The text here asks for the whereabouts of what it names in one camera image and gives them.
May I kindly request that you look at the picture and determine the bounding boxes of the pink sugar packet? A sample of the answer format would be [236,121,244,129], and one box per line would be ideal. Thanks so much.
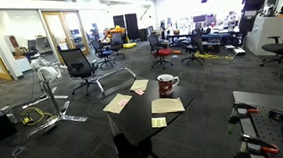
[134,89,146,97]
[117,98,130,108]

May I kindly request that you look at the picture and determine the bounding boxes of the chrome tube frame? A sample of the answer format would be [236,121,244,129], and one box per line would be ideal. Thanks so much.
[95,66,139,98]

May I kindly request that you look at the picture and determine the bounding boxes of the wooden framed glass door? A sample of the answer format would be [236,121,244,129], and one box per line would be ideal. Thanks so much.
[41,8,91,65]

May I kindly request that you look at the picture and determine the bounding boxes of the white cabinet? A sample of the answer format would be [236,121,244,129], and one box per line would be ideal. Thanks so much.
[243,13,283,59]

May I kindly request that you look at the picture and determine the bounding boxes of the large brown paper napkin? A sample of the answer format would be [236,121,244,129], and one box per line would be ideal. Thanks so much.
[150,96,186,115]

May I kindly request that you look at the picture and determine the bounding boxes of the black perforated breadboard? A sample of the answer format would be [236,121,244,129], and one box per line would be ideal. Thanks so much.
[229,87,283,158]

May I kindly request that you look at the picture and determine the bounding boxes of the yellow cable with plug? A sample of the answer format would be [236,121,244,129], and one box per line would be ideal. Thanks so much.
[18,105,54,128]

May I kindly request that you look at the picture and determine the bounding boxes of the black mesh office chair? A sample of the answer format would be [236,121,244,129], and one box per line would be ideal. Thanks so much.
[57,46,101,99]

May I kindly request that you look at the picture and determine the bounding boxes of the red mug white inside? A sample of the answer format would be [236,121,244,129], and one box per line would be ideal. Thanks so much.
[156,72,182,98]

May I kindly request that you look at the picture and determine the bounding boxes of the silver stand white head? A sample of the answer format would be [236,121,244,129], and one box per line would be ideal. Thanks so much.
[21,63,89,137]
[18,53,70,110]

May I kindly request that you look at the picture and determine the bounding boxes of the orange handled clamp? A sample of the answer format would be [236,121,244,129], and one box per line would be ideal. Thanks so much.
[239,131,281,158]
[231,100,261,117]

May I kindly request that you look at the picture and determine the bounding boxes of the yellow floor object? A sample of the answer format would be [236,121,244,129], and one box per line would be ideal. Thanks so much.
[122,41,138,50]

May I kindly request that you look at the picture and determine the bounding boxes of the tall black cabinets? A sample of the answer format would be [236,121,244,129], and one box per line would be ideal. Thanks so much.
[112,12,141,43]

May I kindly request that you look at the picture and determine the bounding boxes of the blue seat office chair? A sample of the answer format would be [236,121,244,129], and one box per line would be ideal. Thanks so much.
[90,38,118,70]

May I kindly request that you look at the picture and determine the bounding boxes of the long yellow cable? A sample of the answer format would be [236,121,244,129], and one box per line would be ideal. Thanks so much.
[194,48,235,64]

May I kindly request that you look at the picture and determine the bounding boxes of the grey coiled cable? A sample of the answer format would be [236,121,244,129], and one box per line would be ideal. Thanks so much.
[10,145,29,158]

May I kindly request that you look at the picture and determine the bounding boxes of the dark long desk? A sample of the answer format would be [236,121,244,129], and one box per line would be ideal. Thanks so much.
[165,28,243,50]

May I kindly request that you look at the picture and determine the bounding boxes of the small brown paper napkin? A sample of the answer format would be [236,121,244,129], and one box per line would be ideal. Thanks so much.
[101,92,135,116]

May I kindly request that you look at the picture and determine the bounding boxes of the black armrest office chair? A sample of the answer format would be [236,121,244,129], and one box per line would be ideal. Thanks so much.
[257,22,283,73]

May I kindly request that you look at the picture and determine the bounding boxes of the red seat office chair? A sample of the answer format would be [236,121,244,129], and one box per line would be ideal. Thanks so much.
[147,32,176,71]

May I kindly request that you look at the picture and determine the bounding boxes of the black table pedestal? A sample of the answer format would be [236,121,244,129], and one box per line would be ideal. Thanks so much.
[107,110,172,158]

